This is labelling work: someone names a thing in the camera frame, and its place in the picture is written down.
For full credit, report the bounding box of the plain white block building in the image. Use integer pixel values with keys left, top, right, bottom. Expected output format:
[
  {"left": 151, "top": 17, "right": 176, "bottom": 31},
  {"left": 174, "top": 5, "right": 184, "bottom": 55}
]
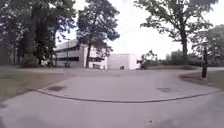
[{"left": 106, "top": 53, "right": 142, "bottom": 71}]

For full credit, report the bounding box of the white building with dark windows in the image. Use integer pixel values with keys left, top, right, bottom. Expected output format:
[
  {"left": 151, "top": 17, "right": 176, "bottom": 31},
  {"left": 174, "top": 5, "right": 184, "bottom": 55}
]
[{"left": 53, "top": 39, "right": 109, "bottom": 70}]

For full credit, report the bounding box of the grey asphalt path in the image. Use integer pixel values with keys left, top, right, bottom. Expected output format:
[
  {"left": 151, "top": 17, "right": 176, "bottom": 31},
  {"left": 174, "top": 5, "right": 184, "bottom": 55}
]
[{"left": 0, "top": 67, "right": 224, "bottom": 128}]

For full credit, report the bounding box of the tall pine tree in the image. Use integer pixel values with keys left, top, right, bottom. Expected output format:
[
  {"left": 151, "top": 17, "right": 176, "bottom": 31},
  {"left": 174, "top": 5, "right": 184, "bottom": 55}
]
[{"left": 76, "top": 0, "right": 121, "bottom": 69}]

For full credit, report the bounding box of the manhole cover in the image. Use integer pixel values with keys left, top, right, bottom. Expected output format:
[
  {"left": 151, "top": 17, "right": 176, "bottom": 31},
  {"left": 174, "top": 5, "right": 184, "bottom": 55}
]
[{"left": 156, "top": 87, "right": 173, "bottom": 93}]

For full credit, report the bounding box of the row of green bushes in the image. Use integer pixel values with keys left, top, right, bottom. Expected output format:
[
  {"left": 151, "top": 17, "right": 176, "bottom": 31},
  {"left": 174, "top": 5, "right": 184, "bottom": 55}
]
[{"left": 139, "top": 49, "right": 224, "bottom": 68}]

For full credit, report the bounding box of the large broad tree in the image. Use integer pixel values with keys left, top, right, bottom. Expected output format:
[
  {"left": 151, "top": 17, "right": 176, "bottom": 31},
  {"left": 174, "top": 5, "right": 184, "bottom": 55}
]
[{"left": 134, "top": 0, "right": 220, "bottom": 62}]

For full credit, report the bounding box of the group of tall dark trees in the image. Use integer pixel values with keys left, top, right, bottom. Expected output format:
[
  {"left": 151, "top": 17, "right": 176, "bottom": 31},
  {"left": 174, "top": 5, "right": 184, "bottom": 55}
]
[{"left": 0, "top": 0, "right": 78, "bottom": 69}]

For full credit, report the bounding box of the dry grass patch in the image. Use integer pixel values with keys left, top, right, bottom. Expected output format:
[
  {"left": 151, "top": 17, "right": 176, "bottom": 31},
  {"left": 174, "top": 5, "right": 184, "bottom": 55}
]
[
  {"left": 179, "top": 69, "right": 224, "bottom": 91},
  {"left": 0, "top": 67, "right": 73, "bottom": 102}
]

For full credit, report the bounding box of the dark post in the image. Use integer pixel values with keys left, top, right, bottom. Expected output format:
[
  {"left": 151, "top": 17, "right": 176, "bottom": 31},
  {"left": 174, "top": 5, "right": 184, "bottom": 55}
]
[{"left": 201, "top": 41, "right": 210, "bottom": 80}]

